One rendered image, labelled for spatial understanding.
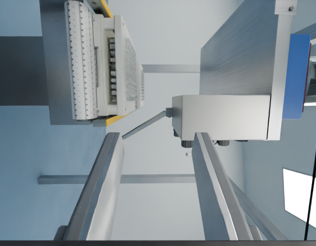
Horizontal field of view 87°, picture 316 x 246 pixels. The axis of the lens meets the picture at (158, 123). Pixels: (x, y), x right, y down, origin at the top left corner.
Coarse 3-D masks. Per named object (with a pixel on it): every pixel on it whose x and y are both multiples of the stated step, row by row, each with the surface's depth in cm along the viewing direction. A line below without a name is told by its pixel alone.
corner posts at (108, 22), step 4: (104, 20) 40; (108, 20) 40; (112, 20) 40; (104, 24) 41; (108, 24) 41; (112, 24) 41; (104, 28) 41; (108, 28) 41; (112, 28) 41; (108, 104) 44; (112, 104) 44; (116, 104) 44; (108, 108) 43; (112, 108) 43; (116, 108) 43; (108, 112) 44; (112, 112) 44; (116, 112) 44
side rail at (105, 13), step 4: (88, 0) 36; (92, 0) 36; (96, 0) 36; (92, 4) 37; (96, 4) 37; (100, 4) 37; (92, 8) 39; (96, 8) 39; (100, 8) 39; (104, 8) 39; (96, 12) 41; (100, 12) 41; (104, 12) 41; (104, 16) 43; (108, 16) 43
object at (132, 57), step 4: (132, 52) 52; (112, 56) 47; (128, 56) 47; (132, 56) 54; (132, 60) 52; (132, 64) 51; (132, 68) 51; (132, 72) 53; (112, 76) 48; (128, 76) 48; (132, 76) 52; (132, 80) 51; (132, 84) 55; (132, 88) 51; (132, 92) 51
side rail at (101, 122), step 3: (138, 108) 117; (132, 111) 84; (102, 117) 46; (108, 117) 46; (111, 117) 46; (96, 120) 40; (99, 120) 40; (102, 120) 40; (105, 120) 40; (93, 123) 39; (96, 123) 39; (99, 123) 39; (102, 123) 39; (105, 123) 39; (93, 126) 39; (96, 126) 39; (99, 126) 39; (102, 126) 39; (105, 126) 39
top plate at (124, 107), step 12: (120, 24) 40; (120, 36) 41; (120, 48) 41; (120, 60) 41; (120, 72) 42; (120, 84) 42; (120, 96) 43; (132, 96) 58; (120, 108) 43; (132, 108) 58
